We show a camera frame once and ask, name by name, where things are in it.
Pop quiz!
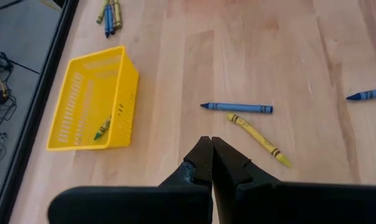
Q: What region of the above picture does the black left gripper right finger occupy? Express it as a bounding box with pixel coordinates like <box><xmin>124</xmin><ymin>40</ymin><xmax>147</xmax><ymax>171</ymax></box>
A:
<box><xmin>211</xmin><ymin>136</ymin><xmax>281</xmax><ymax>224</ymax></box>

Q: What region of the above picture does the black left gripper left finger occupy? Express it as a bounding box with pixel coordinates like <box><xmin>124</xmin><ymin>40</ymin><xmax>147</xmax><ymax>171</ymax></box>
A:
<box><xmin>158</xmin><ymin>136</ymin><xmax>214</xmax><ymax>188</ymax></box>

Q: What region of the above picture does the yellow crayon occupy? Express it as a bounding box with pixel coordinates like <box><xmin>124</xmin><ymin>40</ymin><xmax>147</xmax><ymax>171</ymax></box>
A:
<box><xmin>227</xmin><ymin>112</ymin><xmax>293</xmax><ymax>169</ymax></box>

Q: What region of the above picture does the green crayon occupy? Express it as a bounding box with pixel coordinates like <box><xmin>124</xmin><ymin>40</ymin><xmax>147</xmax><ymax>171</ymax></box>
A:
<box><xmin>93</xmin><ymin>115</ymin><xmax>112</xmax><ymax>141</ymax></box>
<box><xmin>96</xmin><ymin>0</ymin><xmax>110</xmax><ymax>26</ymax></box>
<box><xmin>113</xmin><ymin>0</ymin><xmax>123</xmax><ymax>31</ymax></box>

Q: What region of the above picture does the blue crayon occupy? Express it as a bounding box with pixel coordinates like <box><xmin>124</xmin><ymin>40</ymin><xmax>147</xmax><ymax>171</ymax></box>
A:
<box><xmin>104</xmin><ymin>3</ymin><xmax>110</xmax><ymax>39</ymax></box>
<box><xmin>108</xmin><ymin>3</ymin><xmax>115</xmax><ymax>35</ymax></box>
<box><xmin>345</xmin><ymin>87</ymin><xmax>376</xmax><ymax>102</ymax></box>
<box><xmin>200</xmin><ymin>101</ymin><xmax>274</xmax><ymax>114</ymax></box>

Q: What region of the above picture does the yellow plastic basket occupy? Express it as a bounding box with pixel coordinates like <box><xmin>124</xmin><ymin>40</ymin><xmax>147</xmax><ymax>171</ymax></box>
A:
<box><xmin>46</xmin><ymin>45</ymin><xmax>140</xmax><ymax>152</ymax></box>

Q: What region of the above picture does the black metal table frame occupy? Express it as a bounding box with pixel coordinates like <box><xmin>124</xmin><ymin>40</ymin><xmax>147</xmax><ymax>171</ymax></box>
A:
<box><xmin>0</xmin><ymin>0</ymin><xmax>80</xmax><ymax>224</ymax></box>

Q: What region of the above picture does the yellow power cable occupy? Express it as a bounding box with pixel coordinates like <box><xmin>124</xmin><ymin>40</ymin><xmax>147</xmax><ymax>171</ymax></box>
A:
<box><xmin>38</xmin><ymin>0</ymin><xmax>62</xmax><ymax>12</ymax></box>

